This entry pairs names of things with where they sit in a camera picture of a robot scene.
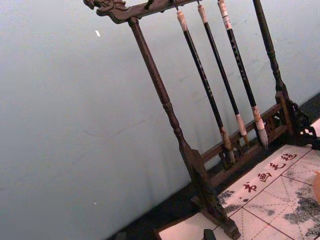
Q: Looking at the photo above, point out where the black brush with brown tip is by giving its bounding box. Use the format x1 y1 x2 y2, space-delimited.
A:
197 3 251 149

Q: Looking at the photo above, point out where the black brush with dark tip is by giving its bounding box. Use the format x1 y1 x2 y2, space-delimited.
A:
175 9 236 169

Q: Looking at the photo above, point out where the orange rounded object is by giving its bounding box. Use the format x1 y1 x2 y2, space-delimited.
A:
311 169 320 204

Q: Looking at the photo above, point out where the black brush with grey tip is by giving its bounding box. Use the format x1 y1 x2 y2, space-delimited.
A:
216 0 269 149

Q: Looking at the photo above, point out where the white felt mat with grid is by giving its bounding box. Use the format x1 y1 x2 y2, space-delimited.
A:
153 143 320 240

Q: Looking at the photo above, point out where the dark carved wooden brush rack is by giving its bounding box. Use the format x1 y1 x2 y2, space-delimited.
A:
83 0 320 240

